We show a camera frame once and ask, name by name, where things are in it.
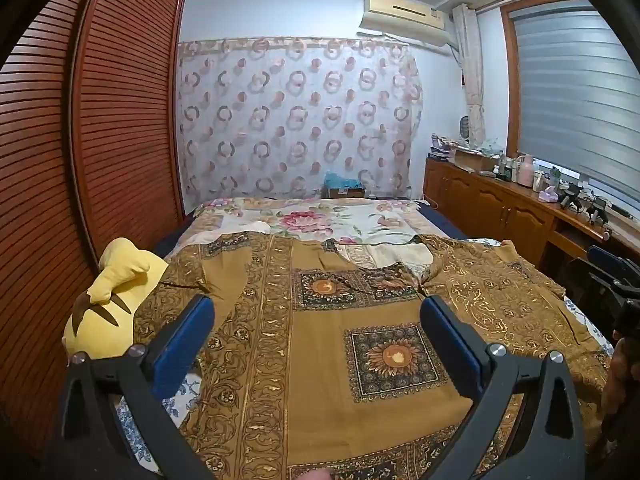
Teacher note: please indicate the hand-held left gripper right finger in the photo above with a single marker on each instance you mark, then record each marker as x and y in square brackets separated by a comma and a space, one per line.
[450, 340]

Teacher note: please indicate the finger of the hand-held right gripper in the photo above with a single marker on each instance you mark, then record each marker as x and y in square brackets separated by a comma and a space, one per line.
[612, 287]
[607, 256]

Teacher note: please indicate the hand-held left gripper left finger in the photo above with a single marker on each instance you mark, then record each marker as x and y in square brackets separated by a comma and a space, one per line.
[180, 345]

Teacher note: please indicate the white blue floral cloth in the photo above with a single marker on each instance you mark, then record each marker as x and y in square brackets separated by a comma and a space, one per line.
[186, 401]

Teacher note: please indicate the golden brown patterned shirt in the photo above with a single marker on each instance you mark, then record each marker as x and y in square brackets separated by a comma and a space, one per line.
[310, 385]

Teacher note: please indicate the person's right hand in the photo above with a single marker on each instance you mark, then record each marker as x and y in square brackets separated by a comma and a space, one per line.
[622, 390]

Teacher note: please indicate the black tripod device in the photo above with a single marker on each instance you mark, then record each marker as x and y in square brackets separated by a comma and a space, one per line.
[598, 212]
[571, 196]

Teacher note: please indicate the pink tissue pack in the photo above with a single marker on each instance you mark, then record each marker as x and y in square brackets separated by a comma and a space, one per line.
[548, 194]

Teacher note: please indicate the yellow plush toy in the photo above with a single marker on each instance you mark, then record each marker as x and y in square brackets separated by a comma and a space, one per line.
[120, 270]

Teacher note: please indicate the green capped bottle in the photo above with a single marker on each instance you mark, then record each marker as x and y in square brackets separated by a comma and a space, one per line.
[555, 175]

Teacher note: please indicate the pink thermos jug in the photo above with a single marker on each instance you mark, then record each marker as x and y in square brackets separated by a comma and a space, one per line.
[524, 172]

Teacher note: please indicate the wooden cabinet desk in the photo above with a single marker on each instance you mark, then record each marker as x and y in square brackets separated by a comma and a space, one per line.
[490, 205]

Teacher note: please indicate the grey window blind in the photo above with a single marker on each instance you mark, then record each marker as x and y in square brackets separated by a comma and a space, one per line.
[575, 100]

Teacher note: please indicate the open cardboard box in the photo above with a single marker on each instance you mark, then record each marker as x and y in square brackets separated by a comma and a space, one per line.
[475, 161]

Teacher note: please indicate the pink floral blanket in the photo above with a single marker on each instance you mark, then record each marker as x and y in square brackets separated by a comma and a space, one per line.
[300, 220]

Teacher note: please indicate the small white fan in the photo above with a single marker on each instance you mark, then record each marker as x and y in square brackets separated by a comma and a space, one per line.
[466, 129]

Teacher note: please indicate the stack of papers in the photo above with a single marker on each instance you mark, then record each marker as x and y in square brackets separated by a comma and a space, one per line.
[442, 147]

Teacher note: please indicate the wooden louvered wardrobe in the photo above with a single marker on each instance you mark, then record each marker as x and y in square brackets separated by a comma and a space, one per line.
[100, 160]

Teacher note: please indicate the cream window curtain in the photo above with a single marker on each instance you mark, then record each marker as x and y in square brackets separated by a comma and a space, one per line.
[472, 75]

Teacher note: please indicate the beige air conditioner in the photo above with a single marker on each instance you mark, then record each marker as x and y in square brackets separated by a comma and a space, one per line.
[400, 15]

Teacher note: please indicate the wooden window frame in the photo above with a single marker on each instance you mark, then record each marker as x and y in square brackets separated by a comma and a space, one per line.
[509, 85]

